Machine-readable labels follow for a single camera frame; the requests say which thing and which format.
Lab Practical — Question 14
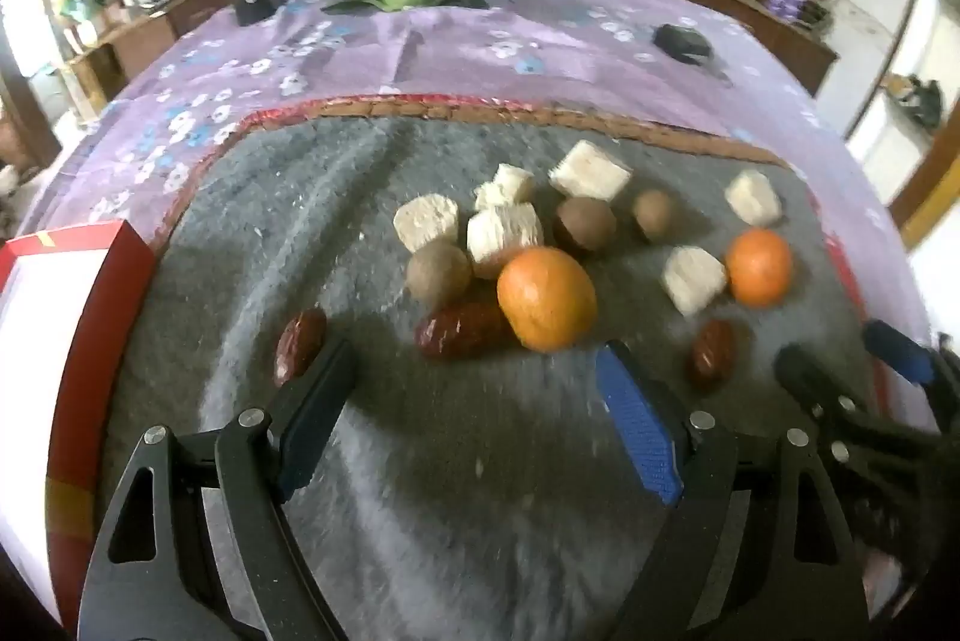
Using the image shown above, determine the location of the red date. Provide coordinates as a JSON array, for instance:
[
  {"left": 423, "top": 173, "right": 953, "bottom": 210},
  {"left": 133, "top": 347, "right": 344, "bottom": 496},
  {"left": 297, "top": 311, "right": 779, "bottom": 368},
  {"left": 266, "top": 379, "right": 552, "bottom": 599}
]
[
  {"left": 690, "top": 318, "right": 738, "bottom": 387},
  {"left": 273, "top": 308, "right": 329, "bottom": 387},
  {"left": 415, "top": 302, "right": 511, "bottom": 362}
]

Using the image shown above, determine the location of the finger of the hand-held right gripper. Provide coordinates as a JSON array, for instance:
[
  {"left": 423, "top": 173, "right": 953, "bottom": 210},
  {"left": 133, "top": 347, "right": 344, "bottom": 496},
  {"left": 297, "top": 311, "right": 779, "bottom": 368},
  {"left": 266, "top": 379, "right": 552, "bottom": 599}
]
[
  {"left": 775, "top": 345, "right": 947, "bottom": 462},
  {"left": 861, "top": 320, "right": 960, "bottom": 421}
]

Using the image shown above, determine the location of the brown longan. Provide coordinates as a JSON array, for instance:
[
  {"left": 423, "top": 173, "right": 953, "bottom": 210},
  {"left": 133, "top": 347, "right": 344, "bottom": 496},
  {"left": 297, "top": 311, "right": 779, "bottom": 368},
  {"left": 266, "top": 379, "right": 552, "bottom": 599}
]
[
  {"left": 631, "top": 189, "right": 674, "bottom": 242},
  {"left": 555, "top": 196, "right": 618, "bottom": 254},
  {"left": 406, "top": 241, "right": 473, "bottom": 310}
]

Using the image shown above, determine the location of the large puffed rice cube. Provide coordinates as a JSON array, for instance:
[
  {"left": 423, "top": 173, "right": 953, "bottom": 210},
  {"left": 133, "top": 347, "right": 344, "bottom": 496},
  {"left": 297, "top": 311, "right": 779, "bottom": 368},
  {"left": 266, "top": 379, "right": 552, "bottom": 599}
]
[{"left": 549, "top": 140, "right": 633, "bottom": 202}]

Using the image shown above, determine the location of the purple floral cloth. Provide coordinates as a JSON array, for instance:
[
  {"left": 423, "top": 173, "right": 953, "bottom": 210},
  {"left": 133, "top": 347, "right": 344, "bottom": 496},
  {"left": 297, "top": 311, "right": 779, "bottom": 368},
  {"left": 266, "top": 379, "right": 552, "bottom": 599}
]
[{"left": 30, "top": 0, "right": 947, "bottom": 402}]

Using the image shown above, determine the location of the wooden side shelf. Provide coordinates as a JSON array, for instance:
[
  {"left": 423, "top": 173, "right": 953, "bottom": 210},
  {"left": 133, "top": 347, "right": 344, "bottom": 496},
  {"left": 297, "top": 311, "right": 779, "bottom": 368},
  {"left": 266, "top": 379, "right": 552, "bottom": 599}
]
[{"left": 45, "top": 4, "right": 181, "bottom": 119}]

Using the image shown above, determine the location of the black clip device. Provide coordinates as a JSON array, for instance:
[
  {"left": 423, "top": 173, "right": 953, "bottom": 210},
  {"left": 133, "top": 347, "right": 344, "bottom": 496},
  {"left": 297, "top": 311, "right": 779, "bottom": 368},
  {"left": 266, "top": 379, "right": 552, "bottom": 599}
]
[{"left": 651, "top": 22, "right": 715, "bottom": 67}]

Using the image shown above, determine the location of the small orange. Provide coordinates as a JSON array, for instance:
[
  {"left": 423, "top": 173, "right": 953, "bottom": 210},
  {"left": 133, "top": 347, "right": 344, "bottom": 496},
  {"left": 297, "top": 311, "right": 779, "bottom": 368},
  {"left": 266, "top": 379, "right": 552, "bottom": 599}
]
[{"left": 725, "top": 228, "right": 794, "bottom": 308}]

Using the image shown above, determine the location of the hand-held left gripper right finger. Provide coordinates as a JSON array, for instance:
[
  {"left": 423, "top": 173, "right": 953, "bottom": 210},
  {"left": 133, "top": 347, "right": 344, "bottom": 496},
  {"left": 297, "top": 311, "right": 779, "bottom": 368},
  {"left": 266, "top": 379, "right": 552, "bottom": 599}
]
[{"left": 595, "top": 339, "right": 871, "bottom": 641}]

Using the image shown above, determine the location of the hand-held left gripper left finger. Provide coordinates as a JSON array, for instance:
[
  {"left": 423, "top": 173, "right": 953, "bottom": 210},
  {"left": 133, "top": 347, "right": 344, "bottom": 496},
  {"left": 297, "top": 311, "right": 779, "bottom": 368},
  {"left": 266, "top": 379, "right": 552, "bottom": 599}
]
[{"left": 77, "top": 337, "right": 359, "bottom": 641}]

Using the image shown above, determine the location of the grey felt mat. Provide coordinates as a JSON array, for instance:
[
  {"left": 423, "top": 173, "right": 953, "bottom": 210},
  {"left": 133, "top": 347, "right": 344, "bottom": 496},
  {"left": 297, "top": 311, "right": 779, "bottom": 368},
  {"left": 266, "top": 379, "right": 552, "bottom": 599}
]
[{"left": 97, "top": 94, "right": 938, "bottom": 641}]

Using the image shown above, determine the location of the large orange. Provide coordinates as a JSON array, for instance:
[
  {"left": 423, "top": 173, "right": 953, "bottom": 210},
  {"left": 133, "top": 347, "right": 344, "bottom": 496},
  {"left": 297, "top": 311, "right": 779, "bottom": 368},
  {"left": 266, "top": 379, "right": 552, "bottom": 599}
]
[{"left": 496, "top": 246, "right": 599, "bottom": 353}]

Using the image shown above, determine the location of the black bag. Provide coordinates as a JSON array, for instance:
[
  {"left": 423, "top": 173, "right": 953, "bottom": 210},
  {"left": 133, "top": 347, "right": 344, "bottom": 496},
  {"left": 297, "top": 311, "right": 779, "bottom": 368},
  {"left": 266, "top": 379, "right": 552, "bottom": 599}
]
[{"left": 887, "top": 75, "right": 944, "bottom": 130}]

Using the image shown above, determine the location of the red cardboard box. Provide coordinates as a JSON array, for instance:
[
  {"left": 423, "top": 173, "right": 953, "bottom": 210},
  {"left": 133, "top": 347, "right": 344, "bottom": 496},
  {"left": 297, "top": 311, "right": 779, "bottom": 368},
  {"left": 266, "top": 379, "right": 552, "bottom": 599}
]
[{"left": 0, "top": 219, "right": 158, "bottom": 628}]

